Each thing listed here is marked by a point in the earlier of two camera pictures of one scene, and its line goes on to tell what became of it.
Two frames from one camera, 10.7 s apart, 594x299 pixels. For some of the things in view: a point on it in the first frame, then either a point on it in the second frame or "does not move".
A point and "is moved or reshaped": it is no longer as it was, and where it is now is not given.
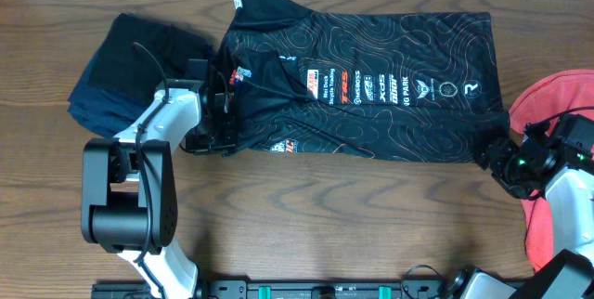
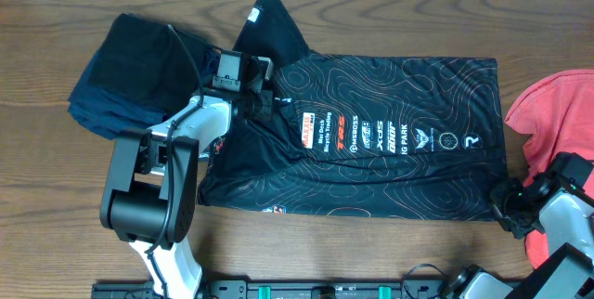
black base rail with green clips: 244,289 does not move
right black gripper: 497,156 -> 500,196
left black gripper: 228,144 -> 267,105
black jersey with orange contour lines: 421,86 is moved or reshaped
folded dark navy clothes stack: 121,77 does not move
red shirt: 541,99 does not move
